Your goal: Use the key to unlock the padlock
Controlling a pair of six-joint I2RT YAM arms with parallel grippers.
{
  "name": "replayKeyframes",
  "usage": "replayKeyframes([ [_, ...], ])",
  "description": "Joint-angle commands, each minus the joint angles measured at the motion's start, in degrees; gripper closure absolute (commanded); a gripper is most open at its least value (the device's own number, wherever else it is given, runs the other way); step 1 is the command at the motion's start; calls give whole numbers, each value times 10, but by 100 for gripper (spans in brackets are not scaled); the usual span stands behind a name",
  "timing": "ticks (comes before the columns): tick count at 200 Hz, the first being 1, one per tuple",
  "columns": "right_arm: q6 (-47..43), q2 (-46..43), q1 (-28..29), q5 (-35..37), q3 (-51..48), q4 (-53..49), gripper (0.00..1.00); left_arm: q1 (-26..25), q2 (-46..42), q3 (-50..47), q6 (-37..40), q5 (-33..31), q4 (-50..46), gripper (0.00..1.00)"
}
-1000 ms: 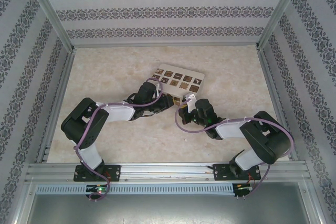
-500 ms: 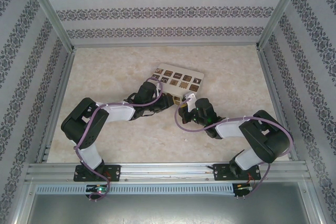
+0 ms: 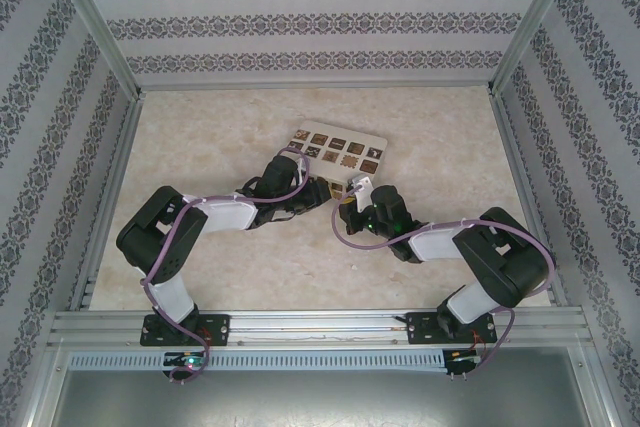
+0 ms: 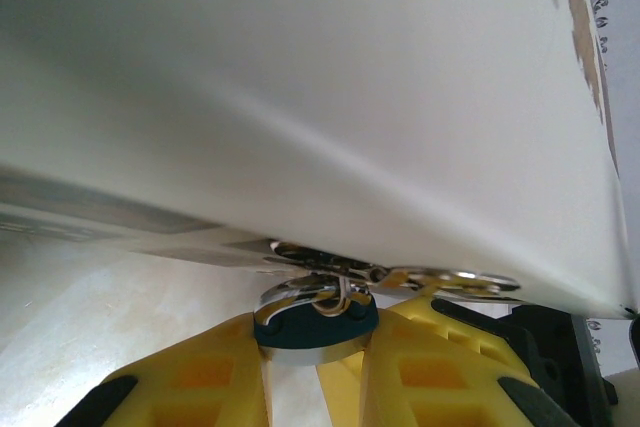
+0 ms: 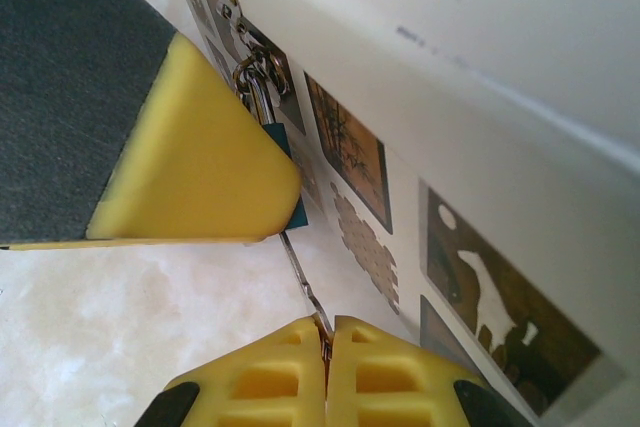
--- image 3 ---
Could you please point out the right aluminium frame post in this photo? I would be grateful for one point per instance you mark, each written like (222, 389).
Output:
(535, 22)

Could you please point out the left aluminium table edge rail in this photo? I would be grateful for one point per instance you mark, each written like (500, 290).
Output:
(117, 172)

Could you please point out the left controller circuit board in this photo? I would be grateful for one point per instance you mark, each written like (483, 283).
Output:
(186, 360)

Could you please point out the right controller circuit board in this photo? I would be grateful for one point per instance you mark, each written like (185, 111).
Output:
(462, 356)

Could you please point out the aluminium mounting rail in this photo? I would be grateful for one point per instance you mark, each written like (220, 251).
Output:
(310, 329)

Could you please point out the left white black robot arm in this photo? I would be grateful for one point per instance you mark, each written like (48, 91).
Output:
(225, 214)

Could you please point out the controller circuit board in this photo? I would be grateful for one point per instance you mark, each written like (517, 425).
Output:
(462, 356)
(186, 360)

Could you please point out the aluminium frame post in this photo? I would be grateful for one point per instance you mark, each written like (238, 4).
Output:
(535, 22)
(95, 27)

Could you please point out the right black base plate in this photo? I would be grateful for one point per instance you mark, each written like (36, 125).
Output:
(422, 328)

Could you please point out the right aluminium table edge rail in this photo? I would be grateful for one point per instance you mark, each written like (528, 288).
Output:
(520, 172)

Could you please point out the left aluminium frame post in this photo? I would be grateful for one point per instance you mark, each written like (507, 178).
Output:
(95, 27)

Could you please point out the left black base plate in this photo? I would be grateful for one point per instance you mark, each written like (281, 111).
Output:
(215, 329)

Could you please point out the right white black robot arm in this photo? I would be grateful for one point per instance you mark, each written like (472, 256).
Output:
(435, 245)

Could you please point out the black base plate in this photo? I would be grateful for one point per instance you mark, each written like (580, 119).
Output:
(422, 328)
(215, 329)

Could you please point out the wooden box with picture tiles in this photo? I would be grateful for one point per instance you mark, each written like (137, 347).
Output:
(345, 132)

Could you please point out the aluminium table edge rail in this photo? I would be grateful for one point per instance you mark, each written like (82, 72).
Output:
(117, 172)
(520, 172)

